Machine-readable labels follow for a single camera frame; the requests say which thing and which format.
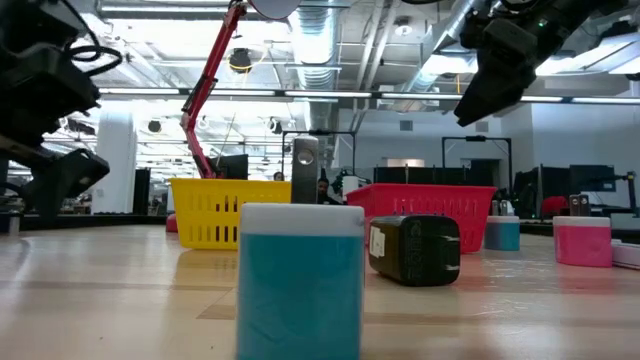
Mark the silver ceiling duct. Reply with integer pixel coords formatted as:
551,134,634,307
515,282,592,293
292,4,341,132
399,0,481,96

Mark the white pillar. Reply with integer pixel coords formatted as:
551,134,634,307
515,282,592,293
91,110,138,215

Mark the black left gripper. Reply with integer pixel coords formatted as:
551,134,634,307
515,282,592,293
0,42,111,224

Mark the black monitor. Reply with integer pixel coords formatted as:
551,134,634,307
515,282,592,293
569,164,617,194
207,153,250,181

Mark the red desk lamp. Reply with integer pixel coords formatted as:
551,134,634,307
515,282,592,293
164,0,304,234

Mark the blue charger with white top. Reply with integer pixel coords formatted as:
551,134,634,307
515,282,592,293
483,199,521,252
236,135,366,360

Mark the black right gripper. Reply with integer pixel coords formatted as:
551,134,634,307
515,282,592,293
452,0,622,128

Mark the pink charger with white top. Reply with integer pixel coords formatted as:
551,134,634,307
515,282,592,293
552,193,613,269

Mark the red chair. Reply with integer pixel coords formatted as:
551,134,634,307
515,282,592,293
541,195,570,219

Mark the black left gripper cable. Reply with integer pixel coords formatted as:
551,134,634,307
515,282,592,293
64,9,125,77

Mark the long ceiling light strip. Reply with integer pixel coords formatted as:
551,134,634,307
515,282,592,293
97,87,640,105

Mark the yellow plastic basket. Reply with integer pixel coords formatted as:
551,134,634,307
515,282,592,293
168,177,293,251

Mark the silver metal post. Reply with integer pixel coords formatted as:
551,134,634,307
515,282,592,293
281,129,357,176

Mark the red plastic basket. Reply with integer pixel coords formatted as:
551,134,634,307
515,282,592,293
344,182,499,255

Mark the black charger with prongs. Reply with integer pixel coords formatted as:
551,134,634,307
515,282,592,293
368,214,462,288

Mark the black tall box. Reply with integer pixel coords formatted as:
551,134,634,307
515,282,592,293
132,168,152,216

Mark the black station frame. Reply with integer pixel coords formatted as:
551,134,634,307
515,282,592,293
441,135,513,194

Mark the black round ceiling fixture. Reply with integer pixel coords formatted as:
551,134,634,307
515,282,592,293
228,47,253,75

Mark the white rectangular box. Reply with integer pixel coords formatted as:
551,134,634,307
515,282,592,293
610,238,640,271

